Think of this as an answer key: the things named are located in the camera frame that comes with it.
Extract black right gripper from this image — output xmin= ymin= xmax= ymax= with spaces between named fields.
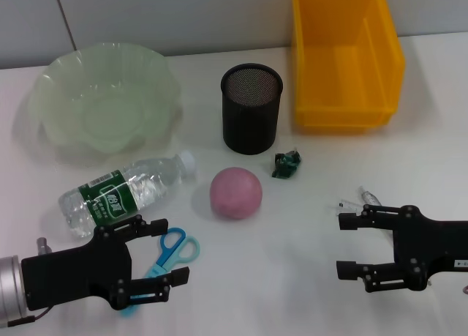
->
xmin=336 ymin=204 xmax=468 ymax=295

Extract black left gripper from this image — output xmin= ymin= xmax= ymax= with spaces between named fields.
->
xmin=20 ymin=214 xmax=190 ymax=311

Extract clear green-label water bottle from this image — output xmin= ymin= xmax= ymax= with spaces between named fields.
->
xmin=58 ymin=149 xmax=198 ymax=239

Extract pink peach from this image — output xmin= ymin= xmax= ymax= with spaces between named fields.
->
xmin=209 ymin=166 xmax=263 ymax=221

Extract green plastic wrapper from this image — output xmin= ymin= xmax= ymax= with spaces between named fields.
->
xmin=271 ymin=149 xmax=303 ymax=179

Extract blue scissors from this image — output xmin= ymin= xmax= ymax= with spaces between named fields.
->
xmin=118 ymin=226 xmax=201 ymax=318

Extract clear plastic ruler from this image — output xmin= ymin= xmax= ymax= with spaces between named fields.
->
xmin=336 ymin=196 xmax=366 ymax=214

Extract silver white pen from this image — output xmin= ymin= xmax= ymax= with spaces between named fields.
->
xmin=357 ymin=184 xmax=384 ymax=207

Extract black mesh pen holder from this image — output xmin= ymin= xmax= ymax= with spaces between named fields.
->
xmin=220 ymin=63 xmax=284 ymax=155

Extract translucent green fruit plate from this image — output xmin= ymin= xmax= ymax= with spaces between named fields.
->
xmin=28 ymin=42 xmax=182 ymax=156

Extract yellow plastic bin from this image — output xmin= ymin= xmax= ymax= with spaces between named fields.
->
xmin=291 ymin=0 xmax=406 ymax=128

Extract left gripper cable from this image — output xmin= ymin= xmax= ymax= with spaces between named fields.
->
xmin=7 ymin=306 xmax=50 ymax=324

